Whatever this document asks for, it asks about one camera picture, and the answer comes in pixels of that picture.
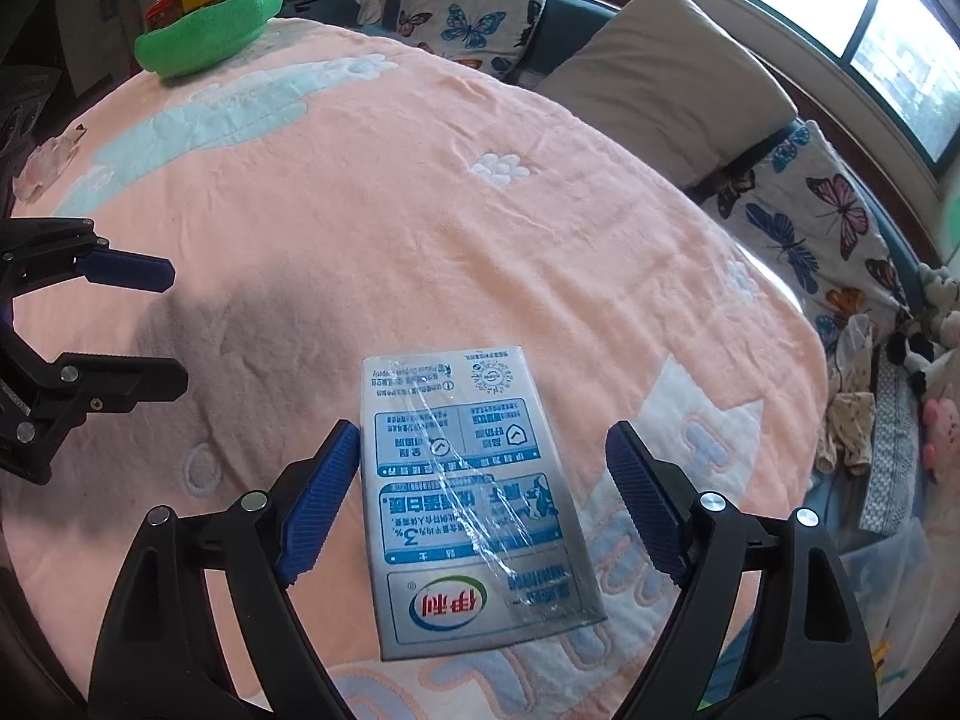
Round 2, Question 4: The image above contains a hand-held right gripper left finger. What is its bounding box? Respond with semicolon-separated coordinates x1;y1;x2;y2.
88;420;362;720

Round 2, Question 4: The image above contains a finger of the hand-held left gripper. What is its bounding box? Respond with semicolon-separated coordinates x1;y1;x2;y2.
0;351;188;485
0;217;177;316

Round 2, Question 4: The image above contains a pink plush toy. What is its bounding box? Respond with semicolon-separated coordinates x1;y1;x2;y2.
921;396;960;482

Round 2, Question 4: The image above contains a grey pillow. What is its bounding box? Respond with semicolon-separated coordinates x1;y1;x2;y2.
536;0;800;192

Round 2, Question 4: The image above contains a black and white patterned cloth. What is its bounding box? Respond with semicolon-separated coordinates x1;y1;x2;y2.
859;360;920;537

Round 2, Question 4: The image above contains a crumpled clear plastic wrapper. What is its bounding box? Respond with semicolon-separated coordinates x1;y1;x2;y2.
11;127;87;203

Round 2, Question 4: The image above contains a clear plastic storage box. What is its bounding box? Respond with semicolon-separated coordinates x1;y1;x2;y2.
840;532;938;620

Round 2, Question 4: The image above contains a pink blanket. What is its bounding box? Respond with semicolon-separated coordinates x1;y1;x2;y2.
0;15;830;720

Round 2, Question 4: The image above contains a green basket with toys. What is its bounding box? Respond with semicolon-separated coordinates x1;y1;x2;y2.
135;0;286;80

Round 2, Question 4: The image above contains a small beige garment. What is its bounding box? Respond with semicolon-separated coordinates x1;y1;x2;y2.
814;315;878;477

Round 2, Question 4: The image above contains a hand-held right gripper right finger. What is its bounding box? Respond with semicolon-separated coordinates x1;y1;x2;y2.
604;420;878;720

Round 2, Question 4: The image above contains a white and blue milk carton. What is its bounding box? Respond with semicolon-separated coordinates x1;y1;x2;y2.
358;345;608;647

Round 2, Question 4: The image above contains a grey and white plush toy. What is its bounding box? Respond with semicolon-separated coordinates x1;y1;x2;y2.
919;264;960;320

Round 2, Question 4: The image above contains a butterfly print pillow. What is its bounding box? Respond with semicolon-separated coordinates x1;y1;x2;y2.
694;120;912;361
394;0;548;80

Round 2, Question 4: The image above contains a window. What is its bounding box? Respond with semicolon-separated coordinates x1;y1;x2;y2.
652;0;960;181

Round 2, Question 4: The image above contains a cow plush toy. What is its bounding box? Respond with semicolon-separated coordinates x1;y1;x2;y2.
889;315;955;392

